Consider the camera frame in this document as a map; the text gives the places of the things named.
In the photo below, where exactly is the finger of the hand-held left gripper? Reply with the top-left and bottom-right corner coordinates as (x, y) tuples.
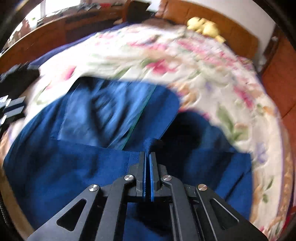
(0, 95), (26, 109)
(0, 106), (26, 127)

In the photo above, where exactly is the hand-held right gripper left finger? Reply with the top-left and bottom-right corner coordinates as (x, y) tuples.
(26, 152), (148, 241)

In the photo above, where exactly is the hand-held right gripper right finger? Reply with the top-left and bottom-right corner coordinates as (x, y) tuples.
(149, 152), (270, 241)

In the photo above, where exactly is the blue suit jacket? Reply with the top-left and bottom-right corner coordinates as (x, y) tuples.
(2, 76), (253, 241)

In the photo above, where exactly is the black garment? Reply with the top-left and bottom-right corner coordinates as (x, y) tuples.
(0, 64), (40, 99)

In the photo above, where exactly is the wooden dresser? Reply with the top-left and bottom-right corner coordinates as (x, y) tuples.
(0, 5), (130, 70)

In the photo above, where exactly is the blue bed sheet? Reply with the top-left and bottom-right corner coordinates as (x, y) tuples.
(30, 21), (130, 69)

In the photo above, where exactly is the window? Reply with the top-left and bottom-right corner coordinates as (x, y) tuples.
(42, 0), (84, 16)

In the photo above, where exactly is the floral bedspread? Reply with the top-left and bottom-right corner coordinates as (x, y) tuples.
(0, 23), (292, 232)

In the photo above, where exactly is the black chair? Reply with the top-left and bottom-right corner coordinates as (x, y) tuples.
(125, 0), (153, 22)

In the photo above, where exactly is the wooden louvred wardrobe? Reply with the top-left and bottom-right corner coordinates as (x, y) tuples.
(261, 30), (292, 116)

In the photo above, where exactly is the yellow plush toy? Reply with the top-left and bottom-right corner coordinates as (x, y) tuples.
(187, 17), (226, 43)

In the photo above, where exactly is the wooden headboard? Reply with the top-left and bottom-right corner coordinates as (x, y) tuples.
(155, 0), (259, 58)

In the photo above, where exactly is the black braided cable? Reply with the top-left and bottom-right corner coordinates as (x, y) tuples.
(0, 199), (12, 230)

